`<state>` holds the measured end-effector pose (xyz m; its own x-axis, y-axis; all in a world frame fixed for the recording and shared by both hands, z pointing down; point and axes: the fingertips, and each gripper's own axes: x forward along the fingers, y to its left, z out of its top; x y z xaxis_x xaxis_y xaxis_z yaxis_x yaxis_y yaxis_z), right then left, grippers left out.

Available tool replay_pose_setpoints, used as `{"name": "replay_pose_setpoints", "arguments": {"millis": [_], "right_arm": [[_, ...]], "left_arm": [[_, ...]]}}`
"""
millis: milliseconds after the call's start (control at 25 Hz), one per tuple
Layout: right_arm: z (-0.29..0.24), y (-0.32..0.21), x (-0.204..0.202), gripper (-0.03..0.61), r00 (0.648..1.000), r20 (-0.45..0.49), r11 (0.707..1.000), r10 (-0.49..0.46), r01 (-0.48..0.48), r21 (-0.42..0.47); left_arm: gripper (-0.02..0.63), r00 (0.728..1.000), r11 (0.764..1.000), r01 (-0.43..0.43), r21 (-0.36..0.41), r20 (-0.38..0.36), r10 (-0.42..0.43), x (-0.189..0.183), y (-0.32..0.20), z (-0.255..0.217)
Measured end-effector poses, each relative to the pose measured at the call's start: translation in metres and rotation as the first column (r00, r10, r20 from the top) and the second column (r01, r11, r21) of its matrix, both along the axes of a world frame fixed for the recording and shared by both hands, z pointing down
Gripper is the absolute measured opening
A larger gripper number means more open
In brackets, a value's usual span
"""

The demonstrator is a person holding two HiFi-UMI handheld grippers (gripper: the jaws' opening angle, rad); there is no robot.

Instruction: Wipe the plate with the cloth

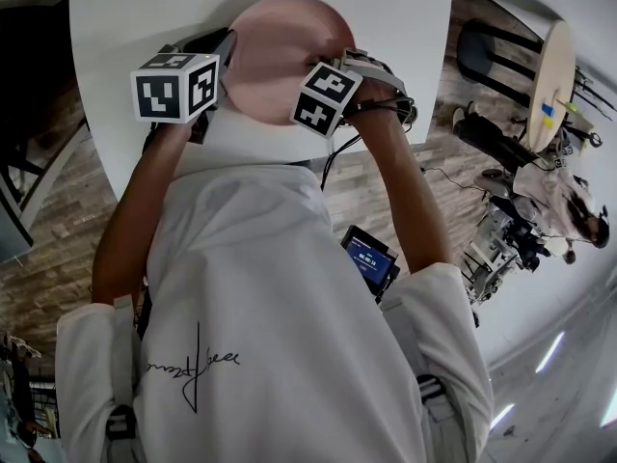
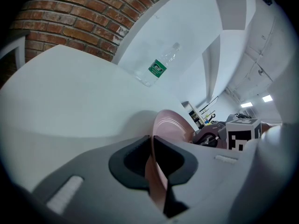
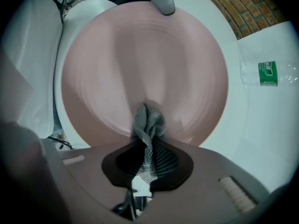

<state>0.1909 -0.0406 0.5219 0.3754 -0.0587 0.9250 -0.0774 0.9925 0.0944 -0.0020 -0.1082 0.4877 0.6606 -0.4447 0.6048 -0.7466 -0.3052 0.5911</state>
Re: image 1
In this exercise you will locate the person's right forearm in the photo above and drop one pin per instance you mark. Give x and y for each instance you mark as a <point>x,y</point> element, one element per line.
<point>410,200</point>

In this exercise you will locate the person's left forearm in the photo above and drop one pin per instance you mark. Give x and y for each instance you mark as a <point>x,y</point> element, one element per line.
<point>130,220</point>

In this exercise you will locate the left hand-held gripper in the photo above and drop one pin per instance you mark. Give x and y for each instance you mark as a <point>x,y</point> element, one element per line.
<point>164,89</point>

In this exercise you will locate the person's white shirt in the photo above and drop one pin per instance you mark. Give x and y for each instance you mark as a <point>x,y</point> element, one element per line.
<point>270,316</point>

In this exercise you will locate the white chair frame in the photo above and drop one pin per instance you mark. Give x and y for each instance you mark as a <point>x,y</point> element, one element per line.
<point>53,176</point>

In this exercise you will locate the blue block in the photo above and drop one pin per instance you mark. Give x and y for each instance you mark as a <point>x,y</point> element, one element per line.
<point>547,109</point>

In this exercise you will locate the cluttered equipment rack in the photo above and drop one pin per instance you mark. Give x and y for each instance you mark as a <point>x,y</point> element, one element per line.
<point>496,249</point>

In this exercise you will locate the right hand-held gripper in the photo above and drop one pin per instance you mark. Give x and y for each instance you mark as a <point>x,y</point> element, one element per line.
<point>323,99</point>

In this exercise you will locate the white table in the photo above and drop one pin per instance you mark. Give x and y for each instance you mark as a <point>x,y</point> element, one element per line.
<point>144,8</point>

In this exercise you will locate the big pink plate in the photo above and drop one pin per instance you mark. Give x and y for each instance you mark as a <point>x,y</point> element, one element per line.
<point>279,41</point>

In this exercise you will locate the round wooden table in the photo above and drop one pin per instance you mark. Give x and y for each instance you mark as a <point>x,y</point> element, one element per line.
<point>552,80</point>

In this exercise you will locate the black round table base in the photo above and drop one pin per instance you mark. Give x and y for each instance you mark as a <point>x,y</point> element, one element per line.
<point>477,51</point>

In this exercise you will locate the black screen device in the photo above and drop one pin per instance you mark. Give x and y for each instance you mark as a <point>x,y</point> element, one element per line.
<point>371,258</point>

